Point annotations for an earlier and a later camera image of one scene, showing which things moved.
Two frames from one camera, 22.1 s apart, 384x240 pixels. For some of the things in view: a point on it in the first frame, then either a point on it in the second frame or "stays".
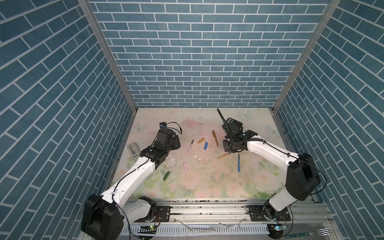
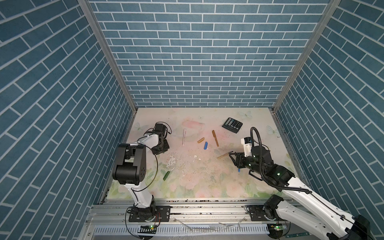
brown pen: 214,136 stays
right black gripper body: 228,144 → 243,161
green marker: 166,175 stays
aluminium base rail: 226,218 stays
